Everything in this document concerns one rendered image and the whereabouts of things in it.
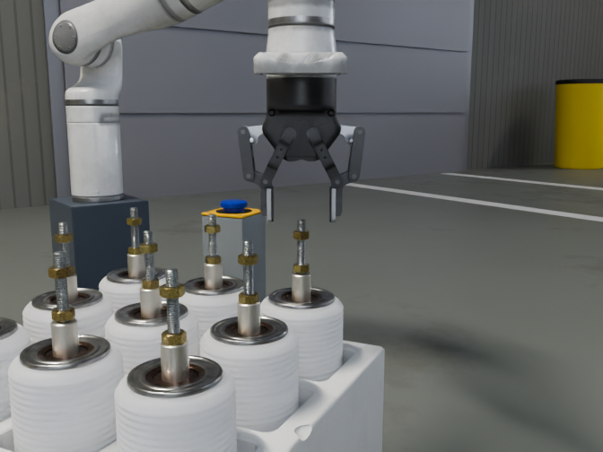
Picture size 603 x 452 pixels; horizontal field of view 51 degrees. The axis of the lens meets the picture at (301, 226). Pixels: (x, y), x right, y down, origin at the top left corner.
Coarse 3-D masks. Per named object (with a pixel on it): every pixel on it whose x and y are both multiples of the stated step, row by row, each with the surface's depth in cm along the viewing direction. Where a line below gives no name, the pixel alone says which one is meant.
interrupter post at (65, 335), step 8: (72, 320) 55; (56, 328) 54; (64, 328) 54; (72, 328) 54; (56, 336) 54; (64, 336) 54; (72, 336) 54; (56, 344) 54; (64, 344) 54; (72, 344) 55; (56, 352) 54; (64, 352) 54; (72, 352) 55
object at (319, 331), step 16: (272, 304) 70; (336, 304) 70; (288, 320) 67; (304, 320) 67; (320, 320) 68; (336, 320) 69; (304, 336) 67; (320, 336) 68; (336, 336) 70; (304, 352) 68; (320, 352) 68; (336, 352) 70; (304, 368) 68; (320, 368) 68; (336, 368) 70
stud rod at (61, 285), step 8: (56, 256) 53; (64, 256) 54; (56, 264) 54; (64, 264) 54; (56, 280) 54; (64, 280) 54; (56, 288) 54; (64, 288) 54; (56, 296) 54; (64, 296) 54; (64, 304) 54
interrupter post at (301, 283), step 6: (294, 276) 70; (300, 276) 70; (306, 276) 70; (294, 282) 70; (300, 282) 70; (306, 282) 70; (294, 288) 70; (300, 288) 70; (306, 288) 70; (294, 294) 70; (300, 294) 70; (306, 294) 70; (294, 300) 71; (300, 300) 70; (306, 300) 70
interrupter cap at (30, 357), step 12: (84, 336) 59; (96, 336) 58; (36, 348) 56; (48, 348) 56; (84, 348) 57; (96, 348) 56; (108, 348) 56; (24, 360) 53; (36, 360) 53; (48, 360) 53; (60, 360) 53; (72, 360) 53; (84, 360) 53; (96, 360) 54
